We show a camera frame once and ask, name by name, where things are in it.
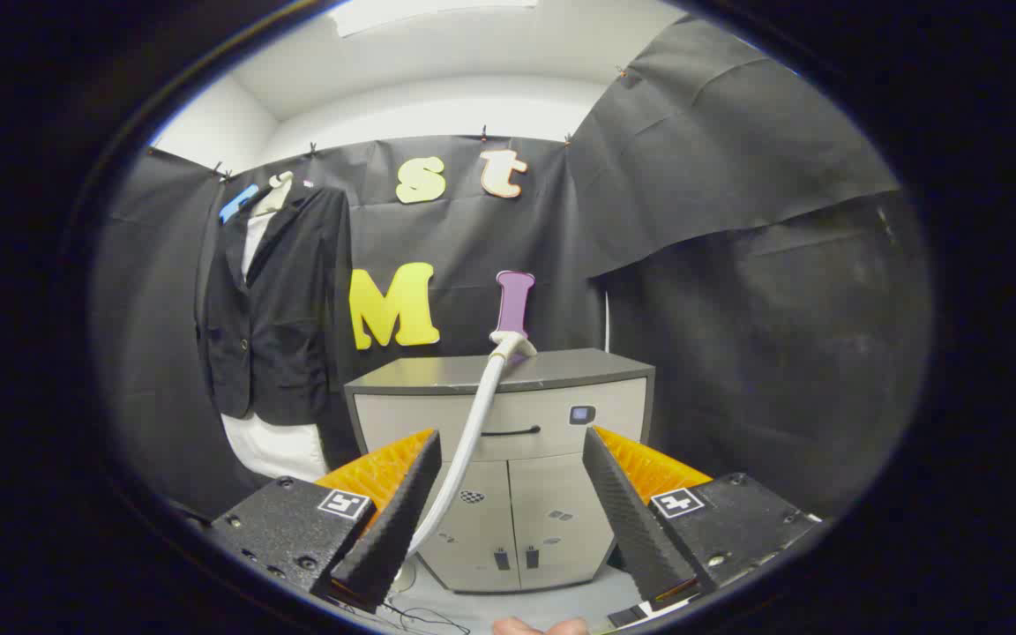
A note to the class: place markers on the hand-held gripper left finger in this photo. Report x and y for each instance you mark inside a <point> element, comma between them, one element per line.
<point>398,520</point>

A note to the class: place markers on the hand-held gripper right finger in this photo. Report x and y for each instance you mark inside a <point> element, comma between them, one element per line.
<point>627,520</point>

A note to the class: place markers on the white garment steamer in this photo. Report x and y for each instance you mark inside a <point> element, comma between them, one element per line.
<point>473,423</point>

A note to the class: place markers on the white shirt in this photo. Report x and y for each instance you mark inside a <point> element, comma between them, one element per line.
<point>274,450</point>

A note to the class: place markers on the black suit jacket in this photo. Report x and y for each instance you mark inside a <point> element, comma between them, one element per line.
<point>287,309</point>

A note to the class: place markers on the cream plastic clothes hanger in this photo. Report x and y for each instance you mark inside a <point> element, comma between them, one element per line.
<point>273,192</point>

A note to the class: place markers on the grey cabinet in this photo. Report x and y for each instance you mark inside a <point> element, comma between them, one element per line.
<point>508,388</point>

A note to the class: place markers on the black backdrop cloth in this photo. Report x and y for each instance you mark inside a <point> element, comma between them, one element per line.
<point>737,291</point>

